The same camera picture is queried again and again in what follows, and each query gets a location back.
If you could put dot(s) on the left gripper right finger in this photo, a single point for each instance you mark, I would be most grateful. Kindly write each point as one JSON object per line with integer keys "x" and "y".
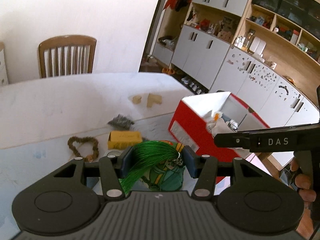
{"x": 205, "y": 170}

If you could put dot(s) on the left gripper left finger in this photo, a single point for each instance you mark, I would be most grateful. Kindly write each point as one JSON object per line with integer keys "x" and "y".
{"x": 110, "y": 170}

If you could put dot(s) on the yellow small carton box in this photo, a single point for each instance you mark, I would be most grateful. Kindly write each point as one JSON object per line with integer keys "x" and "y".
{"x": 120, "y": 140}

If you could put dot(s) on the brown hair scrunchie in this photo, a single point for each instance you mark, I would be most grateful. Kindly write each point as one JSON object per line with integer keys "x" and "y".
{"x": 74, "y": 143}

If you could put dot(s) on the bag of dark screws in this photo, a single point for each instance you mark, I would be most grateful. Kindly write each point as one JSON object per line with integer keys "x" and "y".
{"x": 121, "y": 122}

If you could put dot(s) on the green tassel fabric pouch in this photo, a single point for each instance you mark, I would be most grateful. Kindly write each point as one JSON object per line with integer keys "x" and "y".
{"x": 156, "y": 164}

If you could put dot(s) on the grey correction tape dispenser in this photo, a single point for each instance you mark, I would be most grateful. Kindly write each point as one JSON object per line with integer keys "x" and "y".
{"x": 113, "y": 153}

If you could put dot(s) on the person's right hand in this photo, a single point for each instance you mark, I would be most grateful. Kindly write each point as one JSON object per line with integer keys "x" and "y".
{"x": 303, "y": 184}

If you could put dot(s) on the red white shoe box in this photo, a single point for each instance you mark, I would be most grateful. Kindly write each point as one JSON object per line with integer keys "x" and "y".
{"x": 199, "y": 118}

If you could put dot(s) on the round beige wooden block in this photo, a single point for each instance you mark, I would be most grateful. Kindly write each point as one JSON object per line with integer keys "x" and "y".
{"x": 136, "y": 99}

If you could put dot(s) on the angular beige wooden block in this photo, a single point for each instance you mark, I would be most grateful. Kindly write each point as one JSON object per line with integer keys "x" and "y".
{"x": 153, "y": 99}

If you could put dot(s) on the wooden chair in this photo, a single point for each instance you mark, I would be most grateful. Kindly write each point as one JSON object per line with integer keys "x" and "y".
{"x": 66, "y": 55}

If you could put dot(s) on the white wall cabinet unit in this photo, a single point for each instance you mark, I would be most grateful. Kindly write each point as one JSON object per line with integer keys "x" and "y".
{"x": 266, "y": 52}

